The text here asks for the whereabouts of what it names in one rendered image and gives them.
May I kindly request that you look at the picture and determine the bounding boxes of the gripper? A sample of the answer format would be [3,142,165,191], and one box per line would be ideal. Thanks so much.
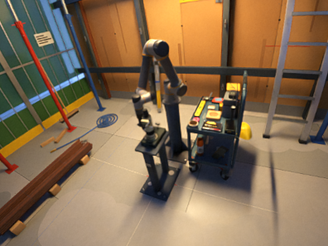
[137,108,152,128]

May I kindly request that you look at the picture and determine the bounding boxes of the yellow spirit level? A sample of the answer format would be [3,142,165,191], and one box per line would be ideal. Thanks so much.
[194,99,207,118]

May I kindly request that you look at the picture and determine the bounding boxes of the dark zenith plummet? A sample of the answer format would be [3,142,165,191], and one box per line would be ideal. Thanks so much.
[221,90,240,119]

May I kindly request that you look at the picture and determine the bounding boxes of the black cylinder stand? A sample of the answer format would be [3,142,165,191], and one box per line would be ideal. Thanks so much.
[229,105,238,123]

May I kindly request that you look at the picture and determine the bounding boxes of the yellow and white staff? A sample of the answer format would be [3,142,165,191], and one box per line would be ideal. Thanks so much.
[153,58,163,113]

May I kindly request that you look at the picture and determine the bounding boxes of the orange bottle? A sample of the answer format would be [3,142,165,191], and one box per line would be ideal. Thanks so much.
[195,136,205,157]

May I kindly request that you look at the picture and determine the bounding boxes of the black striped notebook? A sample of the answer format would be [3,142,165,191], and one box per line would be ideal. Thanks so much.
[201,120,224,133]

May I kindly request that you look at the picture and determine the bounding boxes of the orange square pad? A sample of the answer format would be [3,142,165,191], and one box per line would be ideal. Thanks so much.
[205,109,223,121]

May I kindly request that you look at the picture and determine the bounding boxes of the brown wooden board piece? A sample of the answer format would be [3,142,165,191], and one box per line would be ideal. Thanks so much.
[58,108,80,123]

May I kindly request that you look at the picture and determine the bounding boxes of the black flat pouch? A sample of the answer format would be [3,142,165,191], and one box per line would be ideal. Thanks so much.
[212,146,229,160]

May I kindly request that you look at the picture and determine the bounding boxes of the short wooden offcut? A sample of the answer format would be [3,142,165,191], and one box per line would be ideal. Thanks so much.
[40,136,55,148]
[53,128,69,144]

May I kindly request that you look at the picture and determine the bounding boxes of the blue steel prop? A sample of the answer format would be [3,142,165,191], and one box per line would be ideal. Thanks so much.
[51,0,106,113]

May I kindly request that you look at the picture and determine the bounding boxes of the yellow instrument box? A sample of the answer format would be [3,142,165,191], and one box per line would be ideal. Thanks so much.
[225,82,241,93]

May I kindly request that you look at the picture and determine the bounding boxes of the blue wheeled trolley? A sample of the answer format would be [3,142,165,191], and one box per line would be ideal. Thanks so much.
[186,70,248,181]

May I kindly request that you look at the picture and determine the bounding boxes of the yellow hard hat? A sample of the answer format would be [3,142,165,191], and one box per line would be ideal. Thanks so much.
[239,121,253,141]

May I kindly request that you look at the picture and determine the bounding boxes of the red steel prop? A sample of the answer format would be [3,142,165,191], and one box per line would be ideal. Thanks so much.
[0,152,20,175]
[12,20,78,133]

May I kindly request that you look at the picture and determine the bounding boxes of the green mesh screen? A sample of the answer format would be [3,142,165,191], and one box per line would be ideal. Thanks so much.
[0,0,96,158]

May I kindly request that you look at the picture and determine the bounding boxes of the brown timber plank stack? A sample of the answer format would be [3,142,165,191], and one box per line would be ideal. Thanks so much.
[0,139,94,236]

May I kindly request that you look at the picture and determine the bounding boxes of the white notice sign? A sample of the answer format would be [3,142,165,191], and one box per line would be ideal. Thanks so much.
[33,31,55,48]

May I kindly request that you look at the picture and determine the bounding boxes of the grey aluminium ladder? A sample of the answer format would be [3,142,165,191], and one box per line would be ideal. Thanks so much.
[262,0,328,145]

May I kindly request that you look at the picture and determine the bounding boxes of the blue prop foot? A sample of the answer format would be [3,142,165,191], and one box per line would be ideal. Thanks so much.
[310,110,328,146]

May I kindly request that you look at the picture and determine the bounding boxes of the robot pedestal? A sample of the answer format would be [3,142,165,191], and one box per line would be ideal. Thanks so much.
[164,99,190,164]

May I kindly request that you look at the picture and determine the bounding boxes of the blue coiled cable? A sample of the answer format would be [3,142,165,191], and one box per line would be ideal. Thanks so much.
[50,113,119,154]

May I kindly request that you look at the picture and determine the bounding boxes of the dark blue bracket stand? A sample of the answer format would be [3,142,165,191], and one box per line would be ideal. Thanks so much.
[134,128,182,202]

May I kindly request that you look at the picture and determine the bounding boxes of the dark steel rail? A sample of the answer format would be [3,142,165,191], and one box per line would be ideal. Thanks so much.
[76,65,328,81]

